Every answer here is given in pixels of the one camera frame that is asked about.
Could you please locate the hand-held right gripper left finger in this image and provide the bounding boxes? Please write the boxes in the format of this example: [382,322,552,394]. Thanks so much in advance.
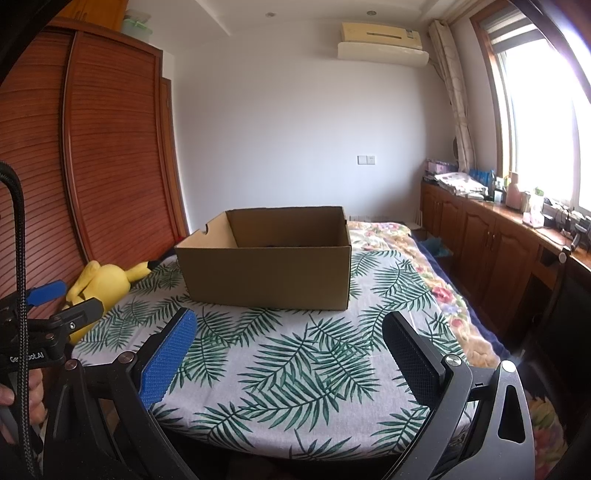
[44,307,199,480]

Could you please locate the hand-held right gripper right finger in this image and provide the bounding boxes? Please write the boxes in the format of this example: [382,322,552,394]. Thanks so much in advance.
[382,311,539,480]

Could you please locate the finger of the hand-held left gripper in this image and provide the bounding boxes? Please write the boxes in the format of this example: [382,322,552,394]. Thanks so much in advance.
[48,296,105,332]
[25,280,67,308]

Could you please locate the cardboard box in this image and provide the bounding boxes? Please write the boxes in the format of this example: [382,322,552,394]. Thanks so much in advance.
[174,205,353,311]

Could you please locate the person's left hand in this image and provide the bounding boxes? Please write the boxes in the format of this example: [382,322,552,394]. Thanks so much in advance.
[0,368,45,445]

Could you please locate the yellow plush toy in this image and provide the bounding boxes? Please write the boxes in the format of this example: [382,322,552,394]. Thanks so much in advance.
[62,259,151,345]

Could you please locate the floral blanket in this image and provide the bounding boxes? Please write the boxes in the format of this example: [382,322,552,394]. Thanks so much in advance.
[345,220,570,472]

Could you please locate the leaf print bed sheet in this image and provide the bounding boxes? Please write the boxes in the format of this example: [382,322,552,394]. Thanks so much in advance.
[71,249,477,461]

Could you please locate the wooden cabinet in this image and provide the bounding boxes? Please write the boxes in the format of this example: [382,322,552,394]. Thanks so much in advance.
[420,179,591,326]

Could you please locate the wooden wardrobe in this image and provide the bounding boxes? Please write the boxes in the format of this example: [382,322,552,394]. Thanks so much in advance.
[0,16,191,325]

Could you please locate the dark chair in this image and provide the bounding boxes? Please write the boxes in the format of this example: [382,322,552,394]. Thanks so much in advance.
[522,246,591,395]

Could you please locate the folded printed cloth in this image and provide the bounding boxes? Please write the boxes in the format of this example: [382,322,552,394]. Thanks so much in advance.
[433,171,489,198]

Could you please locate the white container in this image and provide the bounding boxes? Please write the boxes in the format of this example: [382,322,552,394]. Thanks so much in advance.
[523,186,546,227]

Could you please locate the black devices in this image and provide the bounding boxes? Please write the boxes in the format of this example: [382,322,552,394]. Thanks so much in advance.
[542,198,591,253]

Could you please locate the green storage box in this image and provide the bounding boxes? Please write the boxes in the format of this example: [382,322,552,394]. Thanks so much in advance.
[120,11,153,42]

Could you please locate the wooden framed window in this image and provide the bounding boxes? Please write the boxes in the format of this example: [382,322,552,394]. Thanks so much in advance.
[470,0,591,219]

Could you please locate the brown storage box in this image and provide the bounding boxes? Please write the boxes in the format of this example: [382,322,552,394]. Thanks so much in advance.
[65,0,131,22]

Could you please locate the black braided cable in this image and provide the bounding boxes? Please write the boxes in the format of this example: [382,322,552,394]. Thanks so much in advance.
[0,159,43,480]

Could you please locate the wall air conditioner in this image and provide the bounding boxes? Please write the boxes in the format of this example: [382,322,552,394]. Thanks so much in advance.
[337,20,430,68]

